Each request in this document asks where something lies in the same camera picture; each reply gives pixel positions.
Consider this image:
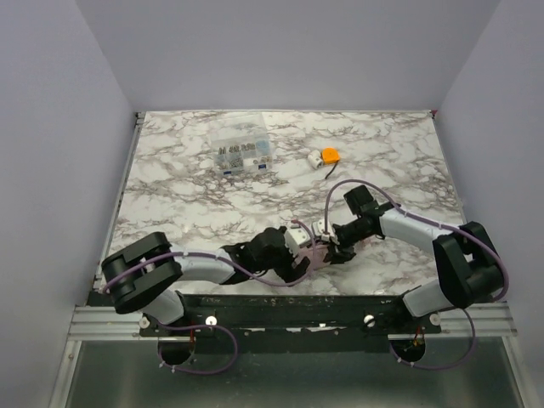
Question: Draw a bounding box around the pink folding umbrella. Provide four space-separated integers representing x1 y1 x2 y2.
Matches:
292 240 371 277

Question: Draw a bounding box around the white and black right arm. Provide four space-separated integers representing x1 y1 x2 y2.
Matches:
320 181 509 318

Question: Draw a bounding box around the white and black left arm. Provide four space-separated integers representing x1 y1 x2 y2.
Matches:
101 223 317 325

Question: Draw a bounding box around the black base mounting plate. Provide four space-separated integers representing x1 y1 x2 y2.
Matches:
128 295 441 360

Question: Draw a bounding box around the white orange small device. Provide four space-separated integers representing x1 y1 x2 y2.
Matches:
307 147 341 180

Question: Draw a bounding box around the clear plastic organizer box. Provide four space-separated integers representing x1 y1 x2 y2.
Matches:
211 134 274 176

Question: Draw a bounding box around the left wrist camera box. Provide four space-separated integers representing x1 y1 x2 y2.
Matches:
284 227 312 257

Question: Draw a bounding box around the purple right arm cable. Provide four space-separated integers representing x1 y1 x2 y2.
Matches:
323 179 511 370

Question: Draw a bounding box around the aluminium frame rail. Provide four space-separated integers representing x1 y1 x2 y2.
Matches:
68 302 518 341

